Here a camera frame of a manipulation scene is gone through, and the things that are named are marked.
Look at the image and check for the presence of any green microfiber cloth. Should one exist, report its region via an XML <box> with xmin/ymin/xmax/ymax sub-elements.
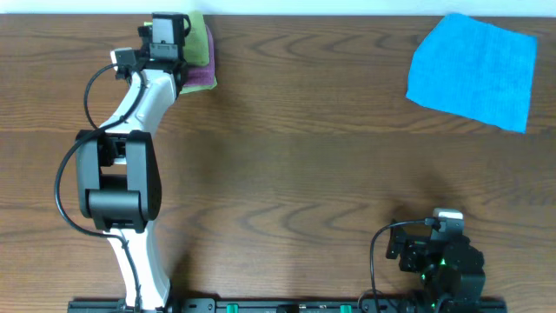
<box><xmin>184</xmin><ymin>11</ymin><xmax>209</xmax><ymax>66</ymax></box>

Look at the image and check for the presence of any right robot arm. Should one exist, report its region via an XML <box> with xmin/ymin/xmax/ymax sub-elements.
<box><xmin>386</xmin><ymin>217</ymin><xmax>486</xmax><ymax>309</ymax></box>

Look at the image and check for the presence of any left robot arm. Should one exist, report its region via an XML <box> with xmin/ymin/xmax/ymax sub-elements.
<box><xmin>72</xmin><ymin>59</ymin><xmax>187</xmax><ymax>312</ymax></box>

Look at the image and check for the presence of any blue cloth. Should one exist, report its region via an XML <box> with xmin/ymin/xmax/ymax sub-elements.
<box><xmin>406</xmin><ymin>13</ymin><xmax>538</xmax><ymax>133</ymax></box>

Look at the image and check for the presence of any folded green cloth under purple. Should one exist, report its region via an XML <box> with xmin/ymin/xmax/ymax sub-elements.
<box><xmin>180</xmin><ymin>78</ymin><xmax>217</xmax><ymax>94</ymax></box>

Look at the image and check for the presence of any right black cable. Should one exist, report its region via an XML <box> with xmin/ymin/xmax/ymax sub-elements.
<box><xmin>356</xmin><ymin>218</ymin><xmax>442</xmax><ymax>313</ymax></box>

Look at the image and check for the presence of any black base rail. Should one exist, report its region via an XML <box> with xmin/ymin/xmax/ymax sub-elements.
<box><xmin>67</xmin><ymin>296</ymin><xmax>508</xmax><ymax>313</ymax></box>

